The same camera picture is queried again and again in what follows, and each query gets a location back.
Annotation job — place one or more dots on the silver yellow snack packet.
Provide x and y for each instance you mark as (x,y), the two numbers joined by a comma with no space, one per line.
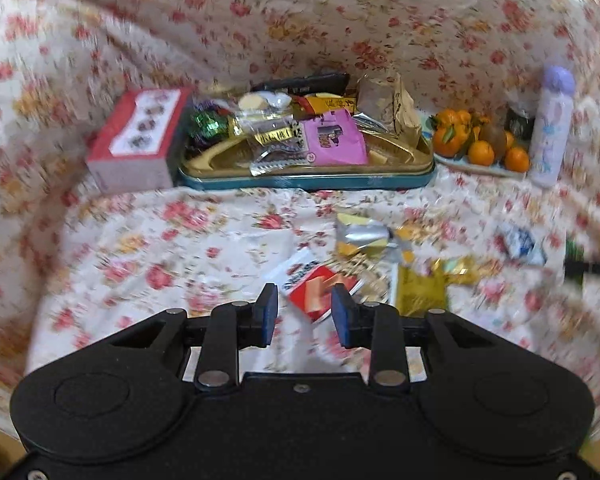
(362,235)

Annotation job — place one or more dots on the clear packet with yellow label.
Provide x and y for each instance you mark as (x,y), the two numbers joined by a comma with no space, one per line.
(275,135)

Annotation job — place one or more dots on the white fruit plate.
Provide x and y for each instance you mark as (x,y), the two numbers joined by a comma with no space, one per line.
(480,169)

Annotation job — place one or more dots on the red cardboard box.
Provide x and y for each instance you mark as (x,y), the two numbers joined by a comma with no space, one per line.
(130,130)

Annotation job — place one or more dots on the pink snack packet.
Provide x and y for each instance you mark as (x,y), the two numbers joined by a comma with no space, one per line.
(335,140)

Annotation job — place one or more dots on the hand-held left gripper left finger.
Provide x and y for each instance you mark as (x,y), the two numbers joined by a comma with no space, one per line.
(269,316)

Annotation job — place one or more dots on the gold wrapped candy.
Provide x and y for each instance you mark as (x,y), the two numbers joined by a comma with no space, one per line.
(452,269)

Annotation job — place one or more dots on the red white snack packet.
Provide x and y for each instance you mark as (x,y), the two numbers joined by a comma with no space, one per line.
(310,287)

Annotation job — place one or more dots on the teal tin with gold inside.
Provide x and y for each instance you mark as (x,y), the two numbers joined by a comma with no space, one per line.
(305,181)

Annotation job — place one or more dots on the round cookie clear packet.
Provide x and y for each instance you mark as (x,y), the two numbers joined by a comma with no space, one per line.
(255,101)

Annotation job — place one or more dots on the blue white snack packet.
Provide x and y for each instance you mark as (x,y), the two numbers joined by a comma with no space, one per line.
(522,245)

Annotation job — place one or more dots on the dark drink can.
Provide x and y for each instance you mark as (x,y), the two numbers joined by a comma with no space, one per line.
(520,122)

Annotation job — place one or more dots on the purple white water bottle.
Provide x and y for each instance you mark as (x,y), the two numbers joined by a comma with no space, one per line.
(550,130)

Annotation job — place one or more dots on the brown kiwi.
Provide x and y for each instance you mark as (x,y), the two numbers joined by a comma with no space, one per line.
(495,137)

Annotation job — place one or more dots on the orange yellow snack packet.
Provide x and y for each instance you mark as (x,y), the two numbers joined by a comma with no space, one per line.
(325,103)

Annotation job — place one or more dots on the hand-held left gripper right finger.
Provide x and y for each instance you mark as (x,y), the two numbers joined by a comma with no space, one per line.
(341,317)

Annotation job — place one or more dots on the green foil candy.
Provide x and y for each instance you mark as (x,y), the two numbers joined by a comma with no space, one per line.
(207,125)

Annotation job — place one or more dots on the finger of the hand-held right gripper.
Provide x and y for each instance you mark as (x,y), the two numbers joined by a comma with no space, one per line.
(592,269)

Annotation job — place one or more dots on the long black packet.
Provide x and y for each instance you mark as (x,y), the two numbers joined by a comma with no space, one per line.
(305,83)

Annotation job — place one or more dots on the floral sofa cover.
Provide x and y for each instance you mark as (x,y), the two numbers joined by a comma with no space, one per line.
(230,25)

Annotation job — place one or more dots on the yellow green snack packet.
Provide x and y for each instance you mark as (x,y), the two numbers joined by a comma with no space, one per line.
(422,292)

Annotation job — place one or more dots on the brown paper snack packet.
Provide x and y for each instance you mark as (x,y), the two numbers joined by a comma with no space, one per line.
(380,102)

